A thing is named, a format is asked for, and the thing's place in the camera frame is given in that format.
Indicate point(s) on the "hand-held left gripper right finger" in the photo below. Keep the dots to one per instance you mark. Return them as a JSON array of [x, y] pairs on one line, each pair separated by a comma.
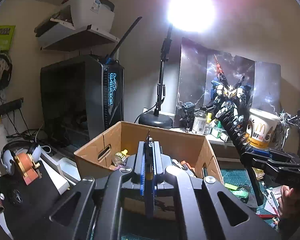
[[153, 170]]

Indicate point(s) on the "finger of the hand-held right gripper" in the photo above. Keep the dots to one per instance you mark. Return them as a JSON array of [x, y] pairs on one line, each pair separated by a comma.
[[277, 167], [277, 153]]

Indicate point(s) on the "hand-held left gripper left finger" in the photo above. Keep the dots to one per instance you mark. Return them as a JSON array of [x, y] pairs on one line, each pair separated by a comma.
[[141, 170]]

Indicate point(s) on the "cardboard box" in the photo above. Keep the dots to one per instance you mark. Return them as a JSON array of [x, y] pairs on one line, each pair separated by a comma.
[[165, 135]]

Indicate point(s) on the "person's right forearm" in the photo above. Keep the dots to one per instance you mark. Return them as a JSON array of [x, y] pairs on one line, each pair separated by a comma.
[[295, 230]]

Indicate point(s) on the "person's right hand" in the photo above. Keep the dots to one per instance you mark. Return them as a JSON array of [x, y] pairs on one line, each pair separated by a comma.
[[287, 200]]

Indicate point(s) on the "small glass bottle yellow cap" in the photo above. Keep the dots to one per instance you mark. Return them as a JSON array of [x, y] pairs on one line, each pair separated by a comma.
[[120, 157]]

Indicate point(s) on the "white winged model figure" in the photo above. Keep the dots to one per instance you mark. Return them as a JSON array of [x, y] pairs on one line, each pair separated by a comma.
[[286, 125]]

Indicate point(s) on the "paper bucket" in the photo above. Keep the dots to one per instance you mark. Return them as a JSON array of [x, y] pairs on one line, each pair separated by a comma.
[[262, 127]]

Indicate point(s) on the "black desk lamp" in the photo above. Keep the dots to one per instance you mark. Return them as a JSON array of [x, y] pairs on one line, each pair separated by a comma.
[[156, 121]]

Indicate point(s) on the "black capped square bottle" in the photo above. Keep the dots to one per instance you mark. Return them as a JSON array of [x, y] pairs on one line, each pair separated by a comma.
[[224, 137]]

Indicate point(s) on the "green capped bottle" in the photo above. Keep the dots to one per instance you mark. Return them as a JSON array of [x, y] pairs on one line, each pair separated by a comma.
[[216, 132]]

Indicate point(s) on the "clear bottle black cap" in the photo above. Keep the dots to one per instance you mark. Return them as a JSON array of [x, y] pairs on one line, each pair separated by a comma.
[[198, 123]]

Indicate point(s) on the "dark grey robot model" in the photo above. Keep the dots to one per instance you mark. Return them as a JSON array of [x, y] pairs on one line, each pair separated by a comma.
[[188, 112]]

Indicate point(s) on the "clear bottle yellow cap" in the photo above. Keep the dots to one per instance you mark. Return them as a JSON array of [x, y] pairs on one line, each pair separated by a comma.
[[208, 125]]

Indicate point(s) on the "white blue robot model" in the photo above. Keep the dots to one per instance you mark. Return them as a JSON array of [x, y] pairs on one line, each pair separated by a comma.
[[227, 97]]

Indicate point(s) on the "white tray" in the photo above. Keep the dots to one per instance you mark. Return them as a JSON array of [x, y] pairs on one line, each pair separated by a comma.
[[62, 170]]

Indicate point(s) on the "lightning backdrop poster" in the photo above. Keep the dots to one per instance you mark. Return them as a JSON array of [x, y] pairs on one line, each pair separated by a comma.
[[192, 75]]

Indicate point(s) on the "black computer tower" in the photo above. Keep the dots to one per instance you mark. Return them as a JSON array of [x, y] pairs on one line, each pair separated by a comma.
[[72, 92]]

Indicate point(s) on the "orange wooden model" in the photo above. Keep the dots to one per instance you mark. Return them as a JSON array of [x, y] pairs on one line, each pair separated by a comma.
[[27, 165]]

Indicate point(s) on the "small black wheel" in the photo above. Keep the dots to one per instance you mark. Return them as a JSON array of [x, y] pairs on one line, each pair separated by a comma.
[[16, 197]]

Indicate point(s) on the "black antenna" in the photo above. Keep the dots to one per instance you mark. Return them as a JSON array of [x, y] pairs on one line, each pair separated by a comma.
[[125, 38]]

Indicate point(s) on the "white headphones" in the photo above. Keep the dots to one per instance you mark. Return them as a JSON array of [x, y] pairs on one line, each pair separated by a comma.
[[8, 158]]

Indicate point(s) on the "black power strip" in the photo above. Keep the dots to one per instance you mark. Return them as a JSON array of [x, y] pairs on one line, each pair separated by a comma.
[[7, 106]]

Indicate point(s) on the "white printer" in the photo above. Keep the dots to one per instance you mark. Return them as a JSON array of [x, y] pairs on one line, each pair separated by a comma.
[[90, 15]]

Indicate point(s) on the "black headphones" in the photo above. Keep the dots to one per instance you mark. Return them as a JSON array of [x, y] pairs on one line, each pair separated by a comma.
[[0, 72]]

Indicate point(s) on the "green box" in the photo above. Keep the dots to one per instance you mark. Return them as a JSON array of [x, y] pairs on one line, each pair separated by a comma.
[[1, 37]]

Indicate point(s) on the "wooden wall shelf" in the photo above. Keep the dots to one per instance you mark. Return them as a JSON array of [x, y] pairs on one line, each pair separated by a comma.
[[85, 41]]

